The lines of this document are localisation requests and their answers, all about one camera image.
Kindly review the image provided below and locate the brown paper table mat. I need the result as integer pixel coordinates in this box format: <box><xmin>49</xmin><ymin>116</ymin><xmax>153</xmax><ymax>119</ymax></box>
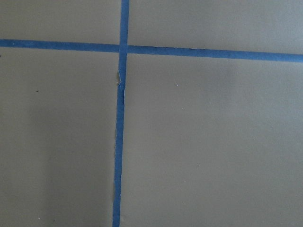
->
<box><xmin>0</xmin><ymin>0</ymin><xmax>303</xmax><ymax>227</ymax></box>

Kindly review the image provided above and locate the blue tape strip lengthwise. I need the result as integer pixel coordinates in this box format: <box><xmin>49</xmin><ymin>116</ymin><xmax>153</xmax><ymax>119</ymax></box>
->
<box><xmin>112</xmin><ymin>0</ymin><xmax>130</xmax><ymax>227</ymax></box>

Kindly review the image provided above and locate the blue tape strip crosswise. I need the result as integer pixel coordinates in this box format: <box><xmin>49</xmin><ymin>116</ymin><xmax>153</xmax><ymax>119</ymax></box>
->
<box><xmin>0</xmin><ymin>39</ymin><xmax>303</xmax><ymax>63</ymax></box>

